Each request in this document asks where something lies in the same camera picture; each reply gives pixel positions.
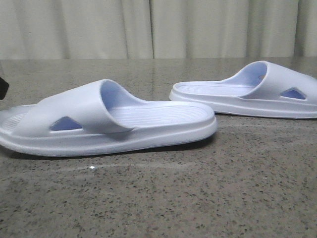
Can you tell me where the light blue slipper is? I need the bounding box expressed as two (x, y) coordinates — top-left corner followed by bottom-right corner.
(169, 61), (317, 119)
(0, 79), (217, 157)

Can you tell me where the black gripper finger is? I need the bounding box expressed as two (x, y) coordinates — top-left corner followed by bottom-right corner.
(0, 77), (9, 100)

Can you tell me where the beige pleated curtain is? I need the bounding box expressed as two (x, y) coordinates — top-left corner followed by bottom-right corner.
(0, 0), (317, 60)

